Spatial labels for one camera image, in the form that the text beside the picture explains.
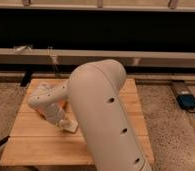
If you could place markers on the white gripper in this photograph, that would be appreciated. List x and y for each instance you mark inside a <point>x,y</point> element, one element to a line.
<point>55,119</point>

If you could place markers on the white sponge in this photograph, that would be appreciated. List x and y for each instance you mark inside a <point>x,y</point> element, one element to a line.
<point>68,125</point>

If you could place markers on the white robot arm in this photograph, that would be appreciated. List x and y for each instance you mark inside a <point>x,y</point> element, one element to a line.
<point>89,101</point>

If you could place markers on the orange bowl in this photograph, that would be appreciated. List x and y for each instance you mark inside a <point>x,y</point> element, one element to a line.
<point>52,109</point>

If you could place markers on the black power adapter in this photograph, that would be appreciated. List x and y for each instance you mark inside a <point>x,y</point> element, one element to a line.
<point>186,101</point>

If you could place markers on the long grey shelf rail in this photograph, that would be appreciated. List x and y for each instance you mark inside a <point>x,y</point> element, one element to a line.
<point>74,57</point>

